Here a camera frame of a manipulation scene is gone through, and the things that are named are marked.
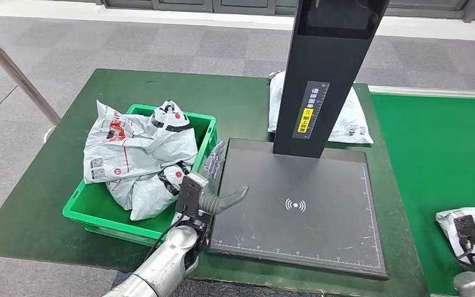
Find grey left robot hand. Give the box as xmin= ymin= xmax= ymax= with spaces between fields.
xmin=199 ymin=140 xmax=250 ymax=216

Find grey parcel bag black marks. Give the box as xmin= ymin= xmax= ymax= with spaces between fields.
xmin=105 ymin=99 xmax=199 ymax=222

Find grey parcel bag red print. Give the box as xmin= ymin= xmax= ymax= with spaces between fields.
xmin=83 ymin=99 xmax=198 ymax=185
xmin=435 ymin=207 xmax=475 ymax=273

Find white flat parcel bag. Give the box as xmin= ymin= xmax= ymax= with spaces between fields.
xmin=267 ymin=70 xmax=374 ymax=145

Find green conveyor belt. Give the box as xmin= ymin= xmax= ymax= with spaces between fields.
xmin=370 ymin=94 xmax=475 ymax=296

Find green plastic crate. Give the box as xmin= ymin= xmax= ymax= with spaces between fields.
xmin=62 ymin=103 xmax=218 ymax=248

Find black scanner column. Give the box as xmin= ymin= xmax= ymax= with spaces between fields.
xmin=272 ymin=0 xmax=391 ymax=160

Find green table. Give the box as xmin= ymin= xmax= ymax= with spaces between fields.
xmin=0 ymin=68 xmax=429 ymax=297

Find metal pole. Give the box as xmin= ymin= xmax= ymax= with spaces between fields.
xmin=0 ymin=16 xmax=61 ymax=127

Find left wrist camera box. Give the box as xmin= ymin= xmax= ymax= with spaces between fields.
xmin=175 ymin=172 xmax=210 ymax=220

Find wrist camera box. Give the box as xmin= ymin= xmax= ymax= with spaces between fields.
xmin=175 ymin=172 xmax=210 ymax=220
xmin=453 ymin=214 xmax=475 ymax=257

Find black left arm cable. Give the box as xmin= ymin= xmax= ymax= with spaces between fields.
xmin=145 ymin=213 xmax=187 ymax=263

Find black scanner base plate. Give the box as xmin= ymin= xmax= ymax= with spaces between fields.
xmin=208 ymin=138 xmax=390 ymax=281

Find white conveyor frame rail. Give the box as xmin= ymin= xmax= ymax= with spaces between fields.
xmin=367 ymin=85 xmax=475 ymax=100

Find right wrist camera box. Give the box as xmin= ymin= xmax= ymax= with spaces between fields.
xmin=453 ymin=214 xmax=475 ymax=257

